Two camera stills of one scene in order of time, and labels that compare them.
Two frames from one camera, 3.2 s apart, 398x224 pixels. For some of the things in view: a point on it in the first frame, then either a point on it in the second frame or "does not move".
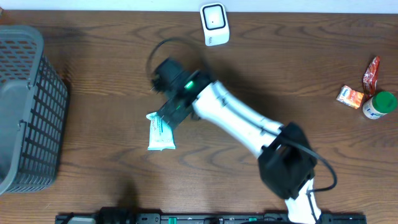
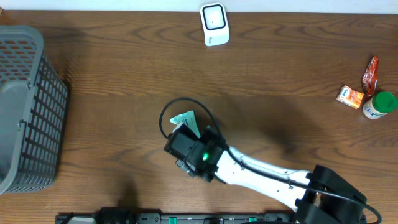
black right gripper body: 175,110 → 186,165
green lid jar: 380,104 does not move
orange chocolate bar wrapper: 370,78 does not move
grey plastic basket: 33,111 does not move
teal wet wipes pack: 161,135 → 189,119
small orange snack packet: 350,97 does not move
